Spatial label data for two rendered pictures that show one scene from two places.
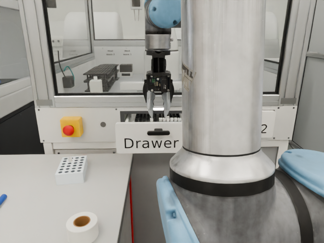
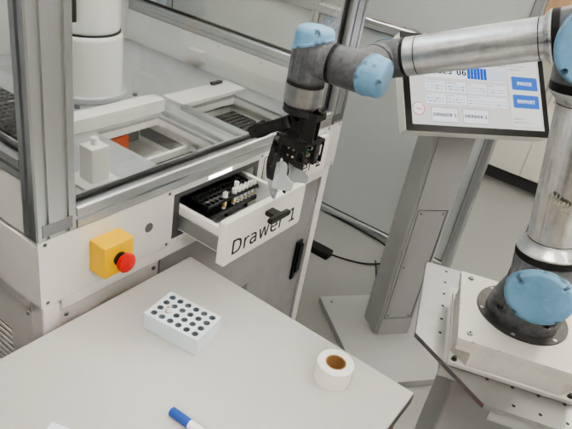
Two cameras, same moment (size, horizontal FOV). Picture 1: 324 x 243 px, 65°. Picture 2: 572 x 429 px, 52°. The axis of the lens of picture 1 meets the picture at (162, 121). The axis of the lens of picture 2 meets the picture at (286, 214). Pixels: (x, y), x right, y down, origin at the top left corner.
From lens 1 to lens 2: 1.02 m
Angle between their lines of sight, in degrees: 53
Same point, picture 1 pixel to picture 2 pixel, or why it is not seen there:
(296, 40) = (352, 41)
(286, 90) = (337, 105)
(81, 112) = (119, 219)
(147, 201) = not seen: hidden behind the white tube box
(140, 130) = (250, 221)
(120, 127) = (231, 225)
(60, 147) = (74, 300)
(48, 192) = (207, 368)
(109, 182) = (244, 311)
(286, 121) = (332, 143)
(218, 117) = not seen: outside the picture
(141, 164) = not seen: hidden behind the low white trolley
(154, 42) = (315, 100)
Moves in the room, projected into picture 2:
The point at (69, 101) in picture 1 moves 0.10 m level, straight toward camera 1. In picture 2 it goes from (100, 206) to (149, 221)
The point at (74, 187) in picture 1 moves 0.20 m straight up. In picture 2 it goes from (223, 343) to (236, 259)
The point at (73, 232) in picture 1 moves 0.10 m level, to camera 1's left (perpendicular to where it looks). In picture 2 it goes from (348, 374) to (317, 405)
